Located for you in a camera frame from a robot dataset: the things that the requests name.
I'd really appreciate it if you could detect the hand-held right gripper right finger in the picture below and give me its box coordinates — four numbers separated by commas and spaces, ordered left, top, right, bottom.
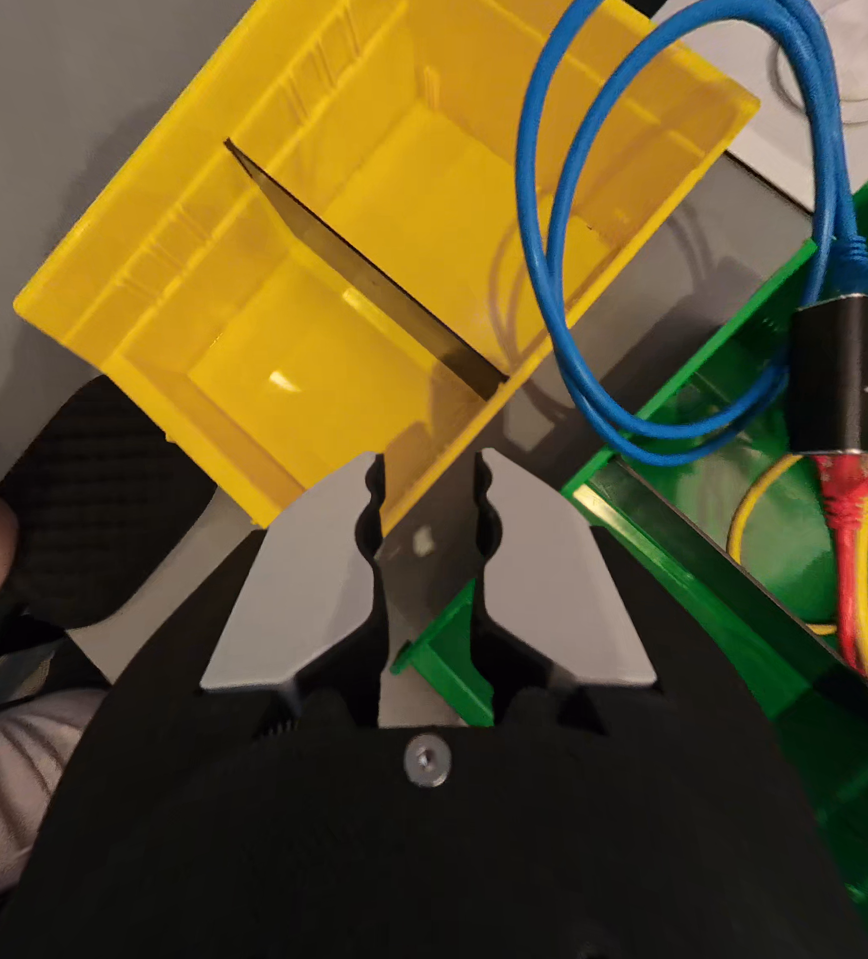
473, 448, 660, 726

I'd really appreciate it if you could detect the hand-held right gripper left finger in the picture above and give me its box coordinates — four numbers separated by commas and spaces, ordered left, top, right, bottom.
200, 452, 390, 728

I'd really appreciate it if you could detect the green plastic bin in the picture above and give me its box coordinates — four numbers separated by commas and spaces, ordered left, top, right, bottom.
389, 172, 868, 911

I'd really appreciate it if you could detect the yellow plastic bin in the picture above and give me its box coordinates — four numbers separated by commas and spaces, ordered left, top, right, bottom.
13, 0, 761, 529

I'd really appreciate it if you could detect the red ethernet cable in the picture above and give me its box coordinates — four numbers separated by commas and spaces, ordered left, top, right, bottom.
812, 453, 868, 675

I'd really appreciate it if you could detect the yellow ethernet cable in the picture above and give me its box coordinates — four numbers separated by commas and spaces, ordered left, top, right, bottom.
726, 453, 868, 754

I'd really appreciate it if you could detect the blue ethernet cable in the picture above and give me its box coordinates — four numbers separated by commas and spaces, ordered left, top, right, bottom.
516, 0, 868, 466

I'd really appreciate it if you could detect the black ethernet splitter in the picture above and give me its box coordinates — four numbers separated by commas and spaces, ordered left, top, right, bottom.
788, 296, 868, 454

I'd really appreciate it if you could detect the black wrist rest pad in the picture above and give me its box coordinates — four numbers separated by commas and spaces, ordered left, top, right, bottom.
0, 375, 218, 630

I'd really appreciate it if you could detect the person's torso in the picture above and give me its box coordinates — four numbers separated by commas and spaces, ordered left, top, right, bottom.
0, 685, 109, 923

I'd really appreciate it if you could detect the white sign stand base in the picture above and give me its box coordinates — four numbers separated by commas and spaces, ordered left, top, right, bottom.
651, 0, 868, 214

